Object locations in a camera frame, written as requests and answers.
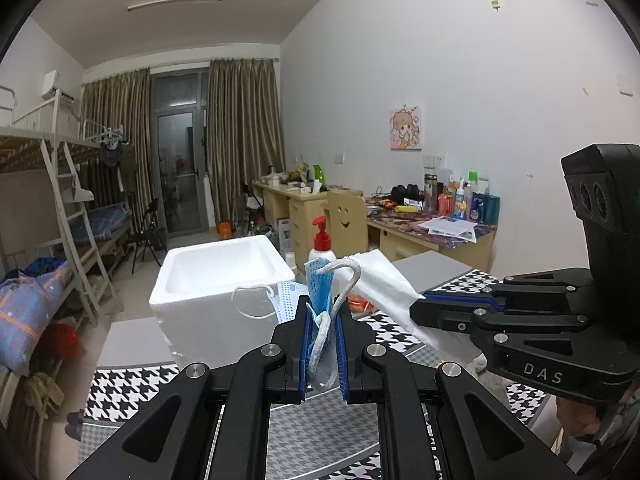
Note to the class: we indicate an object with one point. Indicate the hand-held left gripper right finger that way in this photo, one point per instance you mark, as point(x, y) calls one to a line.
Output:
point(341, 360)

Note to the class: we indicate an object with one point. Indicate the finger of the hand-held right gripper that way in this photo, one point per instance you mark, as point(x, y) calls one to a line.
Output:
point(465, 297)
point(440, 312)

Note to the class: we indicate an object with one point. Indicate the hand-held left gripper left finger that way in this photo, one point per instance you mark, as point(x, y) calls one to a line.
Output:
point(301, 375)

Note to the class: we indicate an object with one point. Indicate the white tissue sheet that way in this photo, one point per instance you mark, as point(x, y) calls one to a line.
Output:
point(380, 280)

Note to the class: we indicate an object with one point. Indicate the blue face mask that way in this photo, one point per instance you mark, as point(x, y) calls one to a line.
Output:
point(320, 290)

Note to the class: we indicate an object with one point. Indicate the white foam box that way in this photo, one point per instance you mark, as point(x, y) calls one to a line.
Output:
point(200, 320)

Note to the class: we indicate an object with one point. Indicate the person's right hand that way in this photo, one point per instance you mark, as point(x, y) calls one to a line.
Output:
point(577, 420)

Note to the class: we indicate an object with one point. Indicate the red snack packet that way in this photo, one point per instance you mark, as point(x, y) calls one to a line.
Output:
point(359, 304)

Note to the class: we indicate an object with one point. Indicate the printed paper sheets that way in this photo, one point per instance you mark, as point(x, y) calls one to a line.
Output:
point(447, 227)

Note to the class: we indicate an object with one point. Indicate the wooden desk with printed mat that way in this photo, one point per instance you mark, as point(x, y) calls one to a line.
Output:
point(400, 250)

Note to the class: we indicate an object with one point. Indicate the group of toiletry bottles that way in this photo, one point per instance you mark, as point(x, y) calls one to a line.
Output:
point(470, 205)

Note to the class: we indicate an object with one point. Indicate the dark thermos flask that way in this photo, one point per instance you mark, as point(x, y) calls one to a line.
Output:
point(430, 192)

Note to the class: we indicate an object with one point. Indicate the white bottle with red pump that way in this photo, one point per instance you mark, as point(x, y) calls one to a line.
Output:
point(321, 247)

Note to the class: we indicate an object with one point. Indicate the black headphones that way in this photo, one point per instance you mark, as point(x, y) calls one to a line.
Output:
point(406, 194)

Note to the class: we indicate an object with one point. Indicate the wooden chair with smiley cutout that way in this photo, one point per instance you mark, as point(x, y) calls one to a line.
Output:
point(345, 230)

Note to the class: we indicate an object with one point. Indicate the white floor appliance box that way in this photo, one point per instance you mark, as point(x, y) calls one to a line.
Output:
point(285, 235)

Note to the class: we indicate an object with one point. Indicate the long wooden desk with drawers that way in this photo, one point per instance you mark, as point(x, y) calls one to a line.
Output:
point(305, 215)

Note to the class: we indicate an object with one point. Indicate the orange bag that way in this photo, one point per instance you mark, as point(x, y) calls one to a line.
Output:
point(225, 230)

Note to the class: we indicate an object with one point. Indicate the black white houndstooth mat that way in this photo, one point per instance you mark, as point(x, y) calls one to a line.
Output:
point(135, 390)

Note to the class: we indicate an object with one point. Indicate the black folding chair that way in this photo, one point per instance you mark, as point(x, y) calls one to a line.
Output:
point(149, 232)

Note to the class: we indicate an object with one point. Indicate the white metal bunk bed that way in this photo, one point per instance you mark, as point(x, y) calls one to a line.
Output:
point(65, 220)
point(125, 240)

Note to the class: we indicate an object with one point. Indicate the red plastic bag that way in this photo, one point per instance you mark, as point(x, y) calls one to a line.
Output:
point(62, 342)

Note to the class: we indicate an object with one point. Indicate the brown curtain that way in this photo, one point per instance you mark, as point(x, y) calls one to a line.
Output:
point(115, 110)
point(245, 135)

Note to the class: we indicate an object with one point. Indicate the glass balcony door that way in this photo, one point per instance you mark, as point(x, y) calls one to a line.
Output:
point(177, 160)

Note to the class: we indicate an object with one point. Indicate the blue bed mattress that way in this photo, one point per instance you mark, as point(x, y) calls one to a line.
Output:
point(100, 222)

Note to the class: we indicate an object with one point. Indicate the beige cloth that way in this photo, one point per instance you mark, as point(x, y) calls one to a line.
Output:
point(45, 390)

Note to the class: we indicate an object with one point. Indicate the blue plaid quilt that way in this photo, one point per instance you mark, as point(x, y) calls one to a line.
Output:
point(30, 310)

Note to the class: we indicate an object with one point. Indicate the hanging dark clothes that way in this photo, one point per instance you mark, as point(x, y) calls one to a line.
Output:
point(110, 155)

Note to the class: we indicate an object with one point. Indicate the white air conditioner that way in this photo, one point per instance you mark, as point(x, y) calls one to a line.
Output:
point(52, 85)

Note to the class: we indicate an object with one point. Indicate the ceiling tube light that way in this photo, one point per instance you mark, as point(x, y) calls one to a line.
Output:
point(175, 2)

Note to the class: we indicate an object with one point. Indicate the white double wall outlet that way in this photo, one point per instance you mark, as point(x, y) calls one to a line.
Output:
point(434, 161)

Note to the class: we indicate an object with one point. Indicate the white wall switch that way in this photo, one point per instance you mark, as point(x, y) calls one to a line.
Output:
point(624, 84)

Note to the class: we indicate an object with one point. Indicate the cartoon wall poster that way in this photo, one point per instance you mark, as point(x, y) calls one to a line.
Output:
point(406, 129)

